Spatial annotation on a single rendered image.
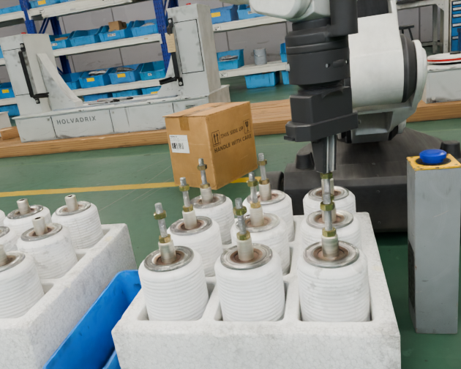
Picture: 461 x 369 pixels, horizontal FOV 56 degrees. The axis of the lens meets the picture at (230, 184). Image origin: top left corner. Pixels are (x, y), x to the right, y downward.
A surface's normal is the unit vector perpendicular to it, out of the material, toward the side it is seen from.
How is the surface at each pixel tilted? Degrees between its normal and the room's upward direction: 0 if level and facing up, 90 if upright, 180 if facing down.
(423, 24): 90
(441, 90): 90
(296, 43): 90
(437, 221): 90
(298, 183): 45
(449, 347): 0
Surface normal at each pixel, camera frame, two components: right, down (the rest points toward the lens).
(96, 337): 0.97, -0.11
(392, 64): -0.26, 0.07
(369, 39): -0.25, -0.49
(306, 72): -0.54, 0.33
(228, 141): 0.79, 0.08
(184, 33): -0.23, 0.33
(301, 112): -0.86, 0.27
